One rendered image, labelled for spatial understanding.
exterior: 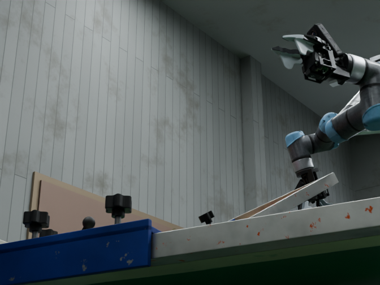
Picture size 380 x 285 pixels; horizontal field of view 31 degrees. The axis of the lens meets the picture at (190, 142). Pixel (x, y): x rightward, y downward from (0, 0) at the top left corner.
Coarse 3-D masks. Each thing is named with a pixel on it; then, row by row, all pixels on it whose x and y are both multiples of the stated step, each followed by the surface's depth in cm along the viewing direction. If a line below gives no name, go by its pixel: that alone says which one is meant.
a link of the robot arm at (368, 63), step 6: (366, 60) 186; (366, 66) 185; (372, 66) 186; (378, 66) 187; (366, 72) 185; (372, 72) 185; (378, 72) 186; (366, 78) 185; (372, 78) 185; (378, 78) 185; (360, 84) 187; (366, 84) 186
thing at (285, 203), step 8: (328, 176) 226; (312, 184) 221; (320, 184) 223; (328, 184) 225; (296, 192) 216; (304, 192) 217; (312, 192) 219; (320, 192) 221; (272, 200) 251; (280, 200) 213; (288, 200) 212; (296, 200) 214; (304, 200) 216; (256, 208) 255; (264, 208) 252; (272, 208) 208; (280, 208) 209; (288, 208) 211; (240, 216) 263; (248, 216) 259; (256, 216) 203
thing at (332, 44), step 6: (318, 24) 186; (312, 30) 187; (318, 30) 185; (324, 30) 186; (318, 36) 186; (324, 36) 185; (330, 36) 186; (330, 42) 184; (336, 48) 184; (336, 54) 183; (342, 54) 184
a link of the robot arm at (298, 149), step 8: (288, 136) 261; (296, 136) 260; (304, 136) 262; (288, 144) 261; (296, 144) 259; (304, 144) 259; (296, 152) 259; (304, 152) 258; (312, 152) 261; (296, 160) 258
